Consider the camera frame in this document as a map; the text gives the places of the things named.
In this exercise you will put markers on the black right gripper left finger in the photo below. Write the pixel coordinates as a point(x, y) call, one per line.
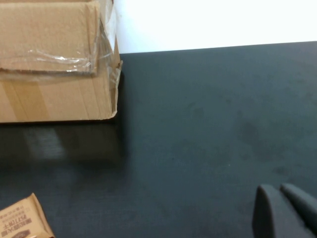
point(272, 218)

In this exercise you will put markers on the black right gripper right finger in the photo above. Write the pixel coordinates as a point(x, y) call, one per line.
point(302, 200)

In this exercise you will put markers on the brown biscuit packet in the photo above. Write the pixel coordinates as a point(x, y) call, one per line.
point(19, 223)

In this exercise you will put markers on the taped empty cardboard box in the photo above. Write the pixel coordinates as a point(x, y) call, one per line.
point(49, 94)

